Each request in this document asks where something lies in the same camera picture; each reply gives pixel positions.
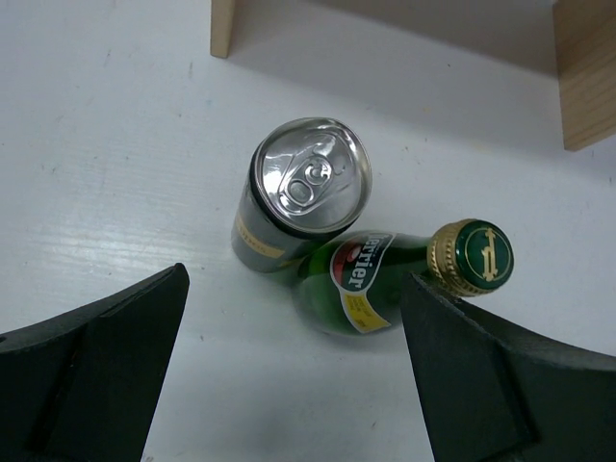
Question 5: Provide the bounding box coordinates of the green glass bottle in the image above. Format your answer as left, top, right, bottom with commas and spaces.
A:
294, 218, 514, 336

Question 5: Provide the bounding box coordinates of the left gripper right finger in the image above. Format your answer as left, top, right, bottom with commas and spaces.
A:
401, 273, 615, 461

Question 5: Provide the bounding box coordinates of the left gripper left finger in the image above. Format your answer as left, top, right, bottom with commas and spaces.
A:
1, 264, 190, 461

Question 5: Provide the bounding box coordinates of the wooden two-tier shelf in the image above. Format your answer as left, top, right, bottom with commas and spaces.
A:
207, 1, 615, 151

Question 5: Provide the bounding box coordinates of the black can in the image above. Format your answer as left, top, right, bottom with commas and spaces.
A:
231, 117, 372, 272

